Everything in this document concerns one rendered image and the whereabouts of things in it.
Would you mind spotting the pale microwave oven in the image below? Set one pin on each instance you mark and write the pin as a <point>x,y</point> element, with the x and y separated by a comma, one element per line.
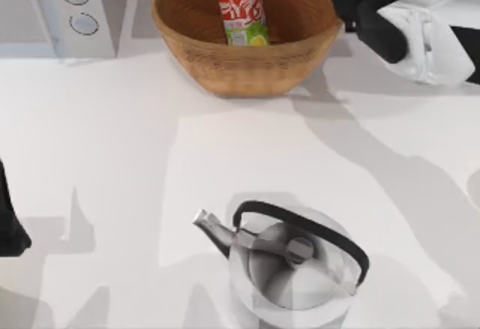
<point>22,14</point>

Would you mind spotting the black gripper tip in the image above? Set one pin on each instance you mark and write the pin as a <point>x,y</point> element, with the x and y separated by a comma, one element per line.
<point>9,224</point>

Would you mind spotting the brown woven basket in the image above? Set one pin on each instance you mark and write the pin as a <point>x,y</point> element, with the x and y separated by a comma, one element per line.
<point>243,70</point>

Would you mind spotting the small microwave knob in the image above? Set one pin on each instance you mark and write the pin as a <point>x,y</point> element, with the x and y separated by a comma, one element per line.
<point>84,24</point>

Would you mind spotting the red and green can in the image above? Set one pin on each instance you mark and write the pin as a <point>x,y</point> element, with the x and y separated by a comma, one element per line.
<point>243,10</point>

